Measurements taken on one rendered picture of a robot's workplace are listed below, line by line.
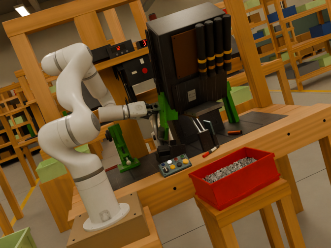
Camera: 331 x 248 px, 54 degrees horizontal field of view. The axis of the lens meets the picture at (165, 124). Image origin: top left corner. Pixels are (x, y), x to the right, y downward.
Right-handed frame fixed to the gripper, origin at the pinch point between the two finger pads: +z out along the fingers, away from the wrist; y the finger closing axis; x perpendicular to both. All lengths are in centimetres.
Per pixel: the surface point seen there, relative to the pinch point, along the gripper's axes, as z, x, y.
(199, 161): 13.7, -3.4, -40.4
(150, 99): 5.7, 22.3, 28.1
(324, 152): 91, 4, -42
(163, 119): 2.7, -2.6, -10.3
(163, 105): 3.0, -9.4, -5.8
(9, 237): -76, 5, -58
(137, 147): -8.2, 37.4, 0.5
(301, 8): 395, 175, 372
